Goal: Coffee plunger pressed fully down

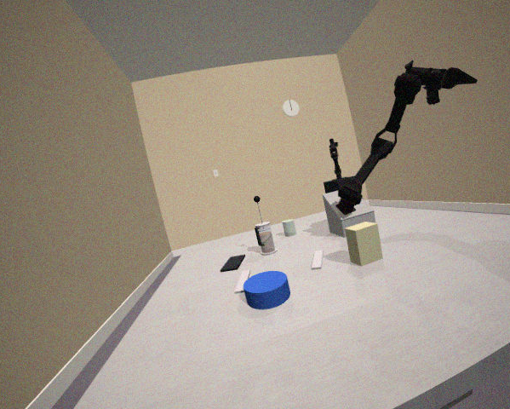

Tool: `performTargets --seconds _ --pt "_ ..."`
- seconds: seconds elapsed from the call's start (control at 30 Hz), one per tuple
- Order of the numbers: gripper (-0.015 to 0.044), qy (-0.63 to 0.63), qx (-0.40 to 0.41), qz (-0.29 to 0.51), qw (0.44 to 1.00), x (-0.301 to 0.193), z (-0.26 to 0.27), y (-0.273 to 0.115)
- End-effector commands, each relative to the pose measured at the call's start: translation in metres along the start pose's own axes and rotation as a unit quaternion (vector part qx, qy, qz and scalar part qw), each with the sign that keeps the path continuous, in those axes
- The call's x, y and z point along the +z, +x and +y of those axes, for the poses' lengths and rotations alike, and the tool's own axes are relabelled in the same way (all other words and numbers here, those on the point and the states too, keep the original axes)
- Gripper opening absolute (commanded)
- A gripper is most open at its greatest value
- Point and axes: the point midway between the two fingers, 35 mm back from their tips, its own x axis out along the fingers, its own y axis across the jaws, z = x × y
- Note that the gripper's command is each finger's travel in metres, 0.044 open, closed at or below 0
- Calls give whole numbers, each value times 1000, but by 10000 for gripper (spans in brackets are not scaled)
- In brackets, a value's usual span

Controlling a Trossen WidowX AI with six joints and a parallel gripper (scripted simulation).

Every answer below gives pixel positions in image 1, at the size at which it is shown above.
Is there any french press with black handle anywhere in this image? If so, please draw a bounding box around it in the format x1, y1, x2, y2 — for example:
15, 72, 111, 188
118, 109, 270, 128
254, 196, 278, 256

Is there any blue cylinder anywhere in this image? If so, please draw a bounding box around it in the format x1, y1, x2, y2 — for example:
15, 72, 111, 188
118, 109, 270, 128
243, 271, 290, 310

